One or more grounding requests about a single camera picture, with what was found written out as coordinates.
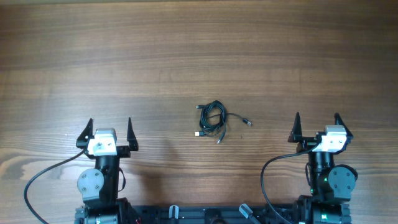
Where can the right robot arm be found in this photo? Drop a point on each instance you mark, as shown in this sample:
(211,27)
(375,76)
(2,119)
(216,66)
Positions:
(331,185)

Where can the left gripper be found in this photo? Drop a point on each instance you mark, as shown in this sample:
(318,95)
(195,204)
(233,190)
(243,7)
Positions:
(124,152)

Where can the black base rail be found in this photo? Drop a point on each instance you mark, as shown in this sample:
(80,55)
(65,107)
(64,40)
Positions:
(175,214)

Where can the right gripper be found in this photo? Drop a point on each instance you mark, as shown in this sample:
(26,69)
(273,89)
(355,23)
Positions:
(308,140)

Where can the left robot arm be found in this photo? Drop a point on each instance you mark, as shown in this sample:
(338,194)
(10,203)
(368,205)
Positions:
(99,186)

